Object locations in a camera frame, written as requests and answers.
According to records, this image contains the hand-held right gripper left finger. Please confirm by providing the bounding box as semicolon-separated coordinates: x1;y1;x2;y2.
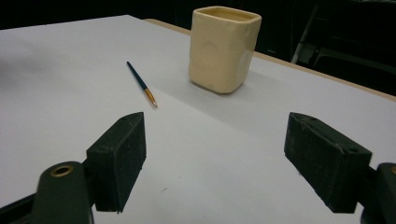
85;111;148;214

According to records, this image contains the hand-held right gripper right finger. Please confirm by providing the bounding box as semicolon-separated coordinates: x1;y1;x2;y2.
283;111;374;215

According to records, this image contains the dark blue paintbrush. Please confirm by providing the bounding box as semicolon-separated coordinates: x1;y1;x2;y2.
126;61;159;108

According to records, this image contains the cream square ceramic cup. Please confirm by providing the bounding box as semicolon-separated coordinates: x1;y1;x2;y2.
188;5;262;95

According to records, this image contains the black folding chair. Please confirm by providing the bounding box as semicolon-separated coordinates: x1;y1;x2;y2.
290;3;396;94

